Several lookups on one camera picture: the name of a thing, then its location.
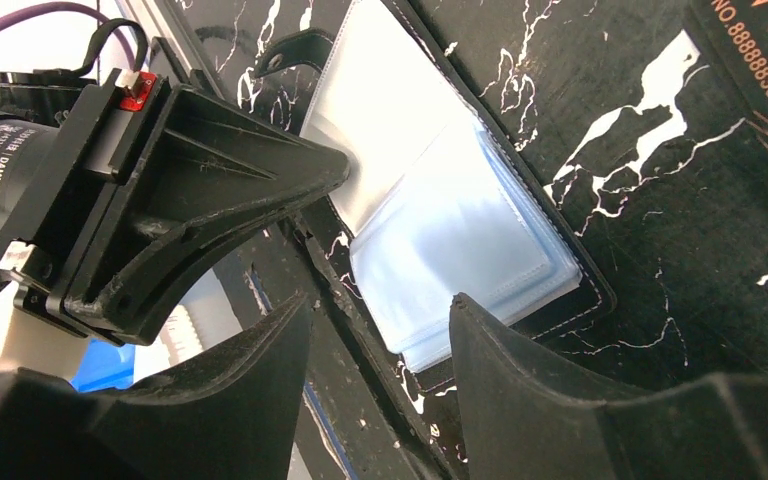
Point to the blue bin under table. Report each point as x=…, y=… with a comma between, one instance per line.
x=105, y=366

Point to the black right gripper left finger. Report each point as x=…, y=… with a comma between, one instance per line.
x=227, y=413

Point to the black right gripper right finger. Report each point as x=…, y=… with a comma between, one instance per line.
x=529, y=413

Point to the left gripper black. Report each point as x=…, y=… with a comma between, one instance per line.
x=109, y=219

